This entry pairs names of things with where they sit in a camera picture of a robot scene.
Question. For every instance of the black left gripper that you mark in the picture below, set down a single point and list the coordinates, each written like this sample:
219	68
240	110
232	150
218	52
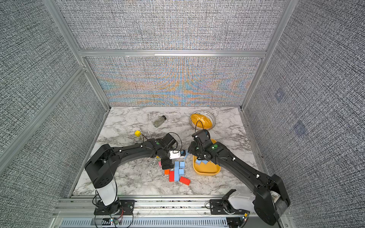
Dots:
166	163

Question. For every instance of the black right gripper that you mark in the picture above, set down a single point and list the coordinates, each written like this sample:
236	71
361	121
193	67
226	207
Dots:
191	149

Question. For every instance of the blue long block bottom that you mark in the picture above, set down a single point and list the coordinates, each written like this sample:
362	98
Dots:
176	171

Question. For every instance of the yellow plastic tray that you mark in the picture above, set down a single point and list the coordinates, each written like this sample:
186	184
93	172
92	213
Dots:
205	168

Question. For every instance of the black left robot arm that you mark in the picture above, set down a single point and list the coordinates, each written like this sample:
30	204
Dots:
102	166

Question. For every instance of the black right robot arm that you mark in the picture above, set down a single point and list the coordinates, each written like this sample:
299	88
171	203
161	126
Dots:
271	197

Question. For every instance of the red block bottom left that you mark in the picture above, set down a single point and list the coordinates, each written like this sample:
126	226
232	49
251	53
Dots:
171	176

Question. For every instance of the red block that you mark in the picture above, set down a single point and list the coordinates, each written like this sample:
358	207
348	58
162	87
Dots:
171	176
185	181

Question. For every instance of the red block bottom right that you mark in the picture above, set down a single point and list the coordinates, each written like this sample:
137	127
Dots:
185	181

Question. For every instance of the patterned bowl of yellow grains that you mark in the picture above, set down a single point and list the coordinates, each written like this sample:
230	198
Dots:
202	120

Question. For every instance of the yellow cube block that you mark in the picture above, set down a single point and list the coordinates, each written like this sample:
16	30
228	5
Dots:
137	133

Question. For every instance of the glass spice jar black lid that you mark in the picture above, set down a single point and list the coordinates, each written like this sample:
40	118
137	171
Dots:
159	121

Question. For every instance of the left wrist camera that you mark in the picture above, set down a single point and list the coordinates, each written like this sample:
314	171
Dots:
174	146

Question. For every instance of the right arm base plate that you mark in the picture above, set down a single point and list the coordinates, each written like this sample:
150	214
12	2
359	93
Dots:
223	207

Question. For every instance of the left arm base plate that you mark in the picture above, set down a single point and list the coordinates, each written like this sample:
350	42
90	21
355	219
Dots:
125	207

